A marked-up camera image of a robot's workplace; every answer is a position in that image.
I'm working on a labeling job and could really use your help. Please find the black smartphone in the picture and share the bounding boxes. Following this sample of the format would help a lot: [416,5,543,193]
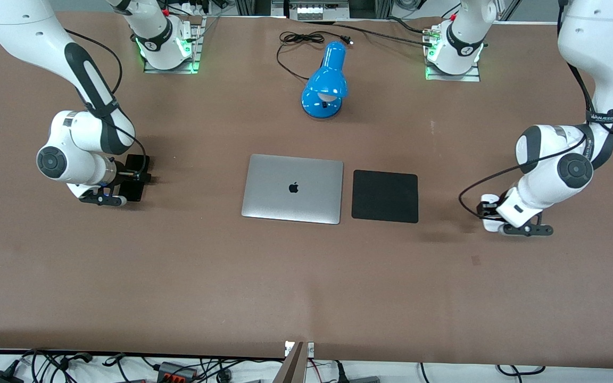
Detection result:
[123,154,151,203]

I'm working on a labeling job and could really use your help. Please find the white computer mouse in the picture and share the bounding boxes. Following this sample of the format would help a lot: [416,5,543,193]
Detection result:
[481,194,507,233]

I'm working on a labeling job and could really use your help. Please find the black mouse pad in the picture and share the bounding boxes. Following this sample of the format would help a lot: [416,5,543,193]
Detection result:
[351,170,419,224]

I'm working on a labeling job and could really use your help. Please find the silver closed laptop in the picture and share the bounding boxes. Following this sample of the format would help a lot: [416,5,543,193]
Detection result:
[241,154,344,225]

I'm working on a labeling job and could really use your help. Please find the grey connector with orange levers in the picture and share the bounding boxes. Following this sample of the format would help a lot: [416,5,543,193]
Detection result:
[156,362,199,382]

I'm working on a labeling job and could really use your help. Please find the blue desk lamp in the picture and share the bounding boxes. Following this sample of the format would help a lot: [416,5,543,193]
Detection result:
[301,41,349,119]

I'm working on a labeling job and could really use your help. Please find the white power strip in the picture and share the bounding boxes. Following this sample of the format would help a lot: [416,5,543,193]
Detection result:
[296,4,350,21]

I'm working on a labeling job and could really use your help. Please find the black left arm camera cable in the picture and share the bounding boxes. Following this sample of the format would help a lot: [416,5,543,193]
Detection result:
[458,133,588,220]

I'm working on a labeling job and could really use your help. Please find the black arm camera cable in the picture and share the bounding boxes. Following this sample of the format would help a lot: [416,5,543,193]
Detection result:
[64,29,148,171]
[458,133,588,220]

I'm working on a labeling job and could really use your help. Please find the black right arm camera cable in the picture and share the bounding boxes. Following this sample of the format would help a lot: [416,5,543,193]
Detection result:
[64,29,148,171]

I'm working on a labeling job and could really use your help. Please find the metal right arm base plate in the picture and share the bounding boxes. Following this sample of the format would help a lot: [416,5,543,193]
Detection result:
[143,16,202,74]

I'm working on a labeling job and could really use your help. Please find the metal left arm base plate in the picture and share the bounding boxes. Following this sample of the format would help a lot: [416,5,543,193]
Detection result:
[425,27,482,82]

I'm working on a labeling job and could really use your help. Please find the black braided cable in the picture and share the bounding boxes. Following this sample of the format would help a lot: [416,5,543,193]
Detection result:
[333,22,437,48]

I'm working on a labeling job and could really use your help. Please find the black lamp power cord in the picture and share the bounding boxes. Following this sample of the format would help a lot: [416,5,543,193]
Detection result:
[276,31,354,81]

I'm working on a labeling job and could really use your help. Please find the aluminium profile post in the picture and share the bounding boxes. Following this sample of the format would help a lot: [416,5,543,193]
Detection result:
[284,341,315,383]

